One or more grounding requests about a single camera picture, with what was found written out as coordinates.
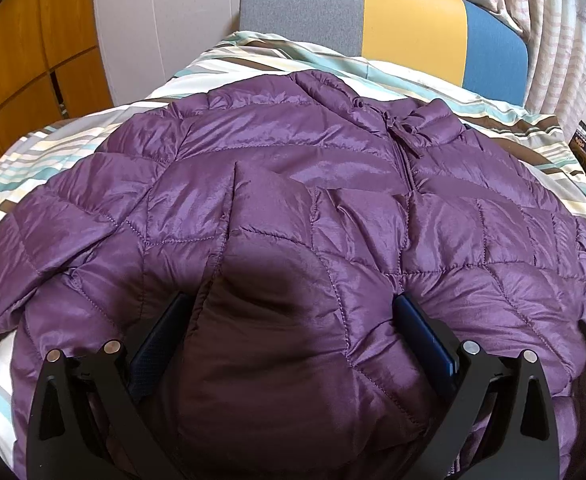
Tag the orange wooden wardrobe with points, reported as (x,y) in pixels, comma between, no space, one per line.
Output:
(28,45)

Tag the grey yellow blue headboard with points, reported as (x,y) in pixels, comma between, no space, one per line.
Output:
(388,25)

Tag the striped bed blanket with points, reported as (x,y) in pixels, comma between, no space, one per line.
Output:
(48,160)

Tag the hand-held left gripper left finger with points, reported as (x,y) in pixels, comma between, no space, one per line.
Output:
(159,338)

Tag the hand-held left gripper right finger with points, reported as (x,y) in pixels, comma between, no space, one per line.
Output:
(425,332)

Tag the purple quilted puffer jacket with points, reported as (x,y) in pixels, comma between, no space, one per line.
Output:
(293,240)

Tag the pale patterned curtain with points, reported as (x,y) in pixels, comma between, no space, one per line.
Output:
(538,20)

